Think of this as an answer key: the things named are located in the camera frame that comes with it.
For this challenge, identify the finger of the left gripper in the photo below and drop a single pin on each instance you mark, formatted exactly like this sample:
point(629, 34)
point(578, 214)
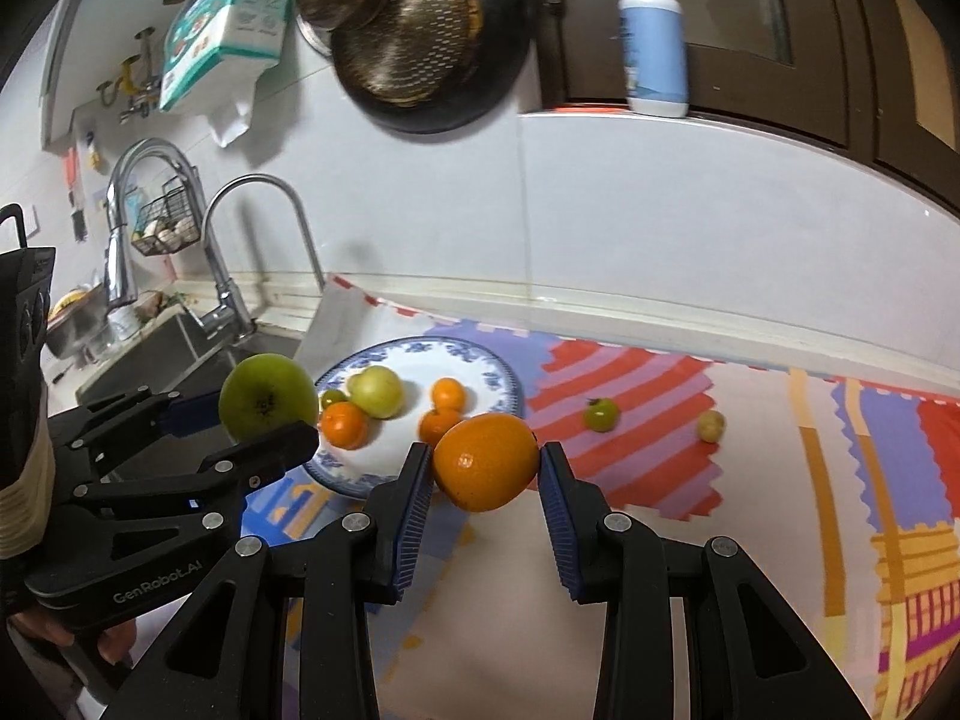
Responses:
point(224, 478)
point(114, 429)

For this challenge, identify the small green fruit front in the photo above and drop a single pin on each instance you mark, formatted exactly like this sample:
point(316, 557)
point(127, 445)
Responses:
point(330, 397)

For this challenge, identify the teal white tissue package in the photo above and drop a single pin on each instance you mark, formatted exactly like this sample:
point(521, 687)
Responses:
point(214, 53)

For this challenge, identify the small green fruit back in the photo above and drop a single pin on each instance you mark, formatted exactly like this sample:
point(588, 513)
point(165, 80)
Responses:
point(601, 415)

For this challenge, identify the small orange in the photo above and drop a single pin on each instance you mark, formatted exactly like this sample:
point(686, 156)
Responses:
point(486, 461)
point(449, 394)

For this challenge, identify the small tan fruit right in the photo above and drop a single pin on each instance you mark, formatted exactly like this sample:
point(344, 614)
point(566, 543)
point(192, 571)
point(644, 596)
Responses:
point(711, 426)

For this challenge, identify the colourful patterned table mat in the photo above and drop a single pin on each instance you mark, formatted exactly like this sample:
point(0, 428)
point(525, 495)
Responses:
point(842, 490)

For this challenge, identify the steel kitchen sink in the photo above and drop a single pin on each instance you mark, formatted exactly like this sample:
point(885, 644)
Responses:
point(92, 354)

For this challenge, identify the chrome kitchen faucet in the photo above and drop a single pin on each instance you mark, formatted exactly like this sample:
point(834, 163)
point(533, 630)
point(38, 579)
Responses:
point(124, 225)

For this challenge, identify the blue rimmed white plate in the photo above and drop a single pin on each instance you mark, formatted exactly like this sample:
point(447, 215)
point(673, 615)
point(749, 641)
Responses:
point(419, 362)

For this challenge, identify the dark wooden window frame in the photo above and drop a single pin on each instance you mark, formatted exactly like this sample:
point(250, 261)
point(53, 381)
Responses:
point(873, 80)

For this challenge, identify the small green fruit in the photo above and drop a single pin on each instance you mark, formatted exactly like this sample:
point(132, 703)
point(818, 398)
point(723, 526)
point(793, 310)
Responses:
point(601, 415)
point(330, 397)

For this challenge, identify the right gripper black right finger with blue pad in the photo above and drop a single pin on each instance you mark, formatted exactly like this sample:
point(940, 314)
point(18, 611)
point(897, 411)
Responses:
point(748, 653)

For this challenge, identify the blue white pump bottle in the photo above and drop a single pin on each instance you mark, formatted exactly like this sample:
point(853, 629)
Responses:
point(654, 57)

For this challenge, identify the operator hand under gripper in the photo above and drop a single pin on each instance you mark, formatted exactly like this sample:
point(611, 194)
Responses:
point(114, 644)

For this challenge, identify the large orange with stem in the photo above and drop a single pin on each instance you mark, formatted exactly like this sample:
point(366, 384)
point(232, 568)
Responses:
point(436, 423)

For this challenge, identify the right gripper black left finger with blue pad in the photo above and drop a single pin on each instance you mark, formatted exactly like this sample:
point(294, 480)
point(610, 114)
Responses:
point(222, 655)

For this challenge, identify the green apple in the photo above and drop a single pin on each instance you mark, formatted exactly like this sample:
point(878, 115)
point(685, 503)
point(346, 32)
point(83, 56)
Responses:
point(377, 391)
point(262, 394)

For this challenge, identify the black hanging frying pan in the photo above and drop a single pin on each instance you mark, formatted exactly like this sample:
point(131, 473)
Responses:
point(431, 66)

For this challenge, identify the wire sponge basket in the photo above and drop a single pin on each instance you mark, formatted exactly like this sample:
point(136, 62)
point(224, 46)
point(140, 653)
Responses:
point(166, 224)

